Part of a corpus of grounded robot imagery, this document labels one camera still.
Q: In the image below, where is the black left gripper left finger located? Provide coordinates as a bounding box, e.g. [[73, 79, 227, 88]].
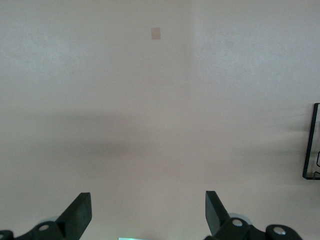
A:
[[14, 192, 93, 240]]

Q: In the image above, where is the large table cover sheet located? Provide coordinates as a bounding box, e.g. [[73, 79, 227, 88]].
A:
[[0, 0, 320, 240]]

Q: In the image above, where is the black wire cup holder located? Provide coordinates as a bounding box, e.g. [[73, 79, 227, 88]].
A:
[[302, 102, 320, 181]]

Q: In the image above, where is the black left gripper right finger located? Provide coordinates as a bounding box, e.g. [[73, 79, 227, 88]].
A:
[[203, 191, 252, 240]]

